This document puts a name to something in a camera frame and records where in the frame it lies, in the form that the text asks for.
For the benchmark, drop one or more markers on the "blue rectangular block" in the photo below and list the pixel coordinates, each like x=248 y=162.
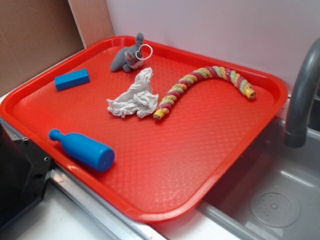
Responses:
x=72 y=79

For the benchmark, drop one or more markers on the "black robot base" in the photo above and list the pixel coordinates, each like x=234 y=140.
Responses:
x=24 y=171

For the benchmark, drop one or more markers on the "red plastic tray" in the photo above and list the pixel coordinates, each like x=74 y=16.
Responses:
x=163 y=168

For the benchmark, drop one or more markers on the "crumpled white cloth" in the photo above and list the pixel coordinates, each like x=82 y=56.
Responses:
x=139 y=99

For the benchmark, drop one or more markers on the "grey plush elephant toy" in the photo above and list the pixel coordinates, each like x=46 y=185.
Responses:
x=131 y=58

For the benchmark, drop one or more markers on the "blue toy bottle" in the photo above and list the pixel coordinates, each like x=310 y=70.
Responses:
x=84 y=149

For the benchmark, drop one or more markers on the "grey toy faucet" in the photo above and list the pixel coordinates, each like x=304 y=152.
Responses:
x=304 y=107

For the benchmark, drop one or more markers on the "grey toy sink basin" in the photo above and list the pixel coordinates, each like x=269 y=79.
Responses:
x=272 y=192

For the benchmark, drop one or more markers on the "brown cardboard panel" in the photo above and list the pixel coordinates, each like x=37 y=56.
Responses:
x=37 y=34

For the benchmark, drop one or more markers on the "twisted multicolour rope toy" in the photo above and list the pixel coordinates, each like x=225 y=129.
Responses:
x=203 y=73

